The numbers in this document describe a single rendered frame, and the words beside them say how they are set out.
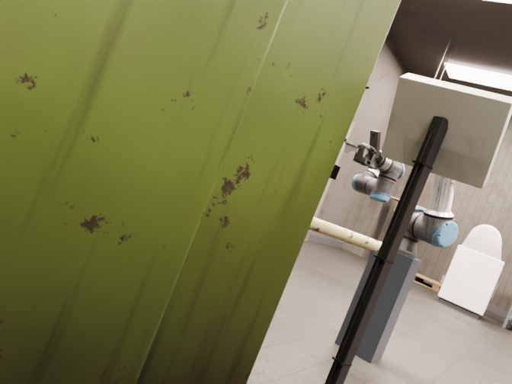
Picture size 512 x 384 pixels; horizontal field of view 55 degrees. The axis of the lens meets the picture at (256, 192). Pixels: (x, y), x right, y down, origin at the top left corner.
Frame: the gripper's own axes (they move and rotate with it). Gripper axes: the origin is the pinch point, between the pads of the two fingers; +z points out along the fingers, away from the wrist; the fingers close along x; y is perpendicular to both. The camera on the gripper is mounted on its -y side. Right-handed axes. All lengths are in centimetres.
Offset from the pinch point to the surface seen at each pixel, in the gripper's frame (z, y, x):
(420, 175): 27, 11, -60
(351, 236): 22, 38, -39
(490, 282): -537, 46, 179
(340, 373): 26, 78, -60
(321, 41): 70, -11, -44
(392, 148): 24.7, 4.6, -43.2
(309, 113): 65, 8, -44
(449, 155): 18, 2, -61
